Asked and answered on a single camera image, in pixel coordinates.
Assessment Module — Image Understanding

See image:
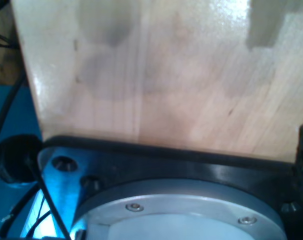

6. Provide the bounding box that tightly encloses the black round cap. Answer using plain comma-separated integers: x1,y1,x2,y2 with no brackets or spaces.
0,134,44,185

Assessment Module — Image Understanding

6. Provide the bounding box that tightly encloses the thin black cable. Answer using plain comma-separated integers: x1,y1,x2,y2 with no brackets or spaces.
22,149,72,240

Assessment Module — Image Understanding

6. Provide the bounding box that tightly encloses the blue metal frame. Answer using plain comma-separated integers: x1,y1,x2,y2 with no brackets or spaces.
0,83,77,240

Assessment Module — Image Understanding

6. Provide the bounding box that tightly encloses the thick black cable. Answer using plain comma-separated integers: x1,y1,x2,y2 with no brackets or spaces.
0,72,27,156

